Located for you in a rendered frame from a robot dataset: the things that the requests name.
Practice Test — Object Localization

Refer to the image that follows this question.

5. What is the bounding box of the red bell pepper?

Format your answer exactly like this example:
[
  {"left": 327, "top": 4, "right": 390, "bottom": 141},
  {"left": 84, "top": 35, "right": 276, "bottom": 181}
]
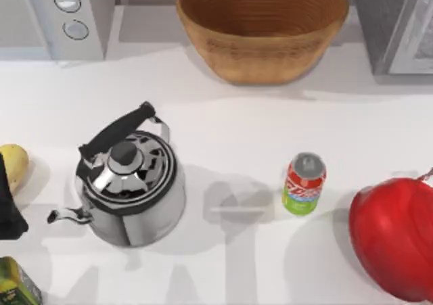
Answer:
[{"left": 348, "top": 168, "right": 433, "bottom": 303}]

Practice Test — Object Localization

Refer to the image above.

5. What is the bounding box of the grey cabinet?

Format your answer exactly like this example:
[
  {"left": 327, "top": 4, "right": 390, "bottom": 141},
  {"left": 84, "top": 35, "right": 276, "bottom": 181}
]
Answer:
[{"left": 350, "top": 0, "right": 433, "bottom": 76}]

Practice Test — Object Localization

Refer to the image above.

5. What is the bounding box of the yellow potato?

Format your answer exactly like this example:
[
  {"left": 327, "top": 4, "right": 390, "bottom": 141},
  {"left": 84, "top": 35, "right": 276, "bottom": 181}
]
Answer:
[{"left": 0, "top": 143, "right": 30, "bottom": 195}]

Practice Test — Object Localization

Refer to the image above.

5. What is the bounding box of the silver kettle with black handle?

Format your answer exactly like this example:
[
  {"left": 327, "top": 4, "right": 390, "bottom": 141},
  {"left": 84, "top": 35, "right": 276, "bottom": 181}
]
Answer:
[{"left": 47, "top": 101, "right": 187, "bottom": 249}]

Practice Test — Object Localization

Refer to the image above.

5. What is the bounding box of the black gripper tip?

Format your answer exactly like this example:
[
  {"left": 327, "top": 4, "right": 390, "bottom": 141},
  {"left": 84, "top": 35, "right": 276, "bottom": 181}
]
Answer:
[{"left": 0, "top": 151, "right": 29, "bottom": 241}]

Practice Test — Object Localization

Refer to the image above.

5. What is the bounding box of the round microwave knob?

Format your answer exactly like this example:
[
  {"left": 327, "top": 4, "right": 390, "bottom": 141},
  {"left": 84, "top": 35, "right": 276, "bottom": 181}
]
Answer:
[
  {"left": 53, "top": 0, "right": 83, "bottom": 14},
  {"left": 62, "top": 19, "right": 91, "bottom": 41}
]

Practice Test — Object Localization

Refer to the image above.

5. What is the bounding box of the pale microwave oven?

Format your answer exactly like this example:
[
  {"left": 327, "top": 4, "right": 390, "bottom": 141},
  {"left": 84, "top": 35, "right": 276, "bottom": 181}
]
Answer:
[{"left": 0, "top": 0, "right": 118, "bottom": 62}]

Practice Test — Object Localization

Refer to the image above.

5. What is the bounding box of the green and yellow box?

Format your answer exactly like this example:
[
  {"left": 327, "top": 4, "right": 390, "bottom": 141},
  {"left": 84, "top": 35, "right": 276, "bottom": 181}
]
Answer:
[{"left": 0, "top": 256, "right": 44, "bottom": 305}]

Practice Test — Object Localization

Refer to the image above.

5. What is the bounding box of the brown woven basket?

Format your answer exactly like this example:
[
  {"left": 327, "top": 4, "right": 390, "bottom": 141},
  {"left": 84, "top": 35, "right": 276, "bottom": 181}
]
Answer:
[{"left": 175, "top": 0, "right": 350, "bottom": 85}]

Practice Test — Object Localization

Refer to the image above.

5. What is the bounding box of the red and green can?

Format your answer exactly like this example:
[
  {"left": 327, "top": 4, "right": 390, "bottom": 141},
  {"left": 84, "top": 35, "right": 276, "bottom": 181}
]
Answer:
[{"left": 281, "top": 151, "right": 327, "bottom": 216}]

